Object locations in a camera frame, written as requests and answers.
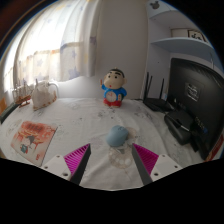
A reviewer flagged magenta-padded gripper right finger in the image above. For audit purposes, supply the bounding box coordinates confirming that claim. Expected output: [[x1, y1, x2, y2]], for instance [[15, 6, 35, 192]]
[[131, 143, 183, 186]]

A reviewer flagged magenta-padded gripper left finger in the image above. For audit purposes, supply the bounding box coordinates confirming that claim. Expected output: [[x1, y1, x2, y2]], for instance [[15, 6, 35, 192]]
[[41, 143, 92, 186]]

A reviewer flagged light blue computer mouse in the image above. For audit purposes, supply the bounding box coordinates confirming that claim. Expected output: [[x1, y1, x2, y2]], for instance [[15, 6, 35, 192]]
[[106, 124, 130, 148]]

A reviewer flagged white printed tablecloth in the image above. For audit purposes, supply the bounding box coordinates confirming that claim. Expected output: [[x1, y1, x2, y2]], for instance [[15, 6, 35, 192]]
[[0, 96, 214, 192]]

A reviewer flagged black desk device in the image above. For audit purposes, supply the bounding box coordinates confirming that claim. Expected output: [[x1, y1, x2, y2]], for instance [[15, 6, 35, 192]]
[[163, 109, 196, 146]]

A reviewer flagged black router with antennas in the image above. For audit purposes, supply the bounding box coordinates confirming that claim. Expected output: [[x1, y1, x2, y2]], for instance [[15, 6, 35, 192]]
[[142, 71, 175, 113]]

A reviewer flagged red paper packet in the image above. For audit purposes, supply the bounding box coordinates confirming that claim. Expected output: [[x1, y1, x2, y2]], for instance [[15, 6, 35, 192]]
[[204, 133, 224, 163]]

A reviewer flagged white ceramic jug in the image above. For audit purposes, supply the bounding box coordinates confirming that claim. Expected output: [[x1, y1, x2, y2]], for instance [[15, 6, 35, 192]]
[[31, 78, 60, 112]]

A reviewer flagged cartoon boy figure clock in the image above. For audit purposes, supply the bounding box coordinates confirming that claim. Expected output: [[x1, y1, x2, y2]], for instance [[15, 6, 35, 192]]
[[100, 68, 128, 108]]

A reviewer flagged black computer monitor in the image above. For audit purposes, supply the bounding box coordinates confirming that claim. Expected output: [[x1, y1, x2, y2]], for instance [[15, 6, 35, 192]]
[[166, 57, 224, 161]]

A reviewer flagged orange wooden chair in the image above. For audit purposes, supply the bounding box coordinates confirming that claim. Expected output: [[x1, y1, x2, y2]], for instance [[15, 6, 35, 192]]
[[0, 96, 8, 115]]

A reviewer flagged white star-print curtain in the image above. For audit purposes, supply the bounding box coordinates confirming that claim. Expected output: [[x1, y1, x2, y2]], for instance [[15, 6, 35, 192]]
[[13, 0, 103, 91]]

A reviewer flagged white wall shelf unit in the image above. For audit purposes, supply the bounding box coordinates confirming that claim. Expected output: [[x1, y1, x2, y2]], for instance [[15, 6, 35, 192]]
[[146, 0, 218, 63]]

